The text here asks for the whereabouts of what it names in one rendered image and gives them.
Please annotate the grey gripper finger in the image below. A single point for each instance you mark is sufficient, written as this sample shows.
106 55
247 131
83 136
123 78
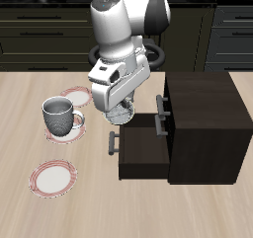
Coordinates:
128 99

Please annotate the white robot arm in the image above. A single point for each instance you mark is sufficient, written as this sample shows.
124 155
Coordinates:
110 28

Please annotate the grey textured mug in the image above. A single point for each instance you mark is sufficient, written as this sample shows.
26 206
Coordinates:
59 118

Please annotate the white grey bowl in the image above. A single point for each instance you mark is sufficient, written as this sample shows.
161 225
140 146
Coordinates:
120 116

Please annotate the dark kitchen cupboards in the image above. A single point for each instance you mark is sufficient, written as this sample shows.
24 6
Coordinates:
42 31

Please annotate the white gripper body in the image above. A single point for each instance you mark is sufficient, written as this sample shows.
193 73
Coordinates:
115 92

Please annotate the white plate with red rim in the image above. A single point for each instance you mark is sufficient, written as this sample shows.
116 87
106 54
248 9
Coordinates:
77 134
52 178
80 96

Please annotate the dark wooden cabinet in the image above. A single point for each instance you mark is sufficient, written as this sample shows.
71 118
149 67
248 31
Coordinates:
204 123

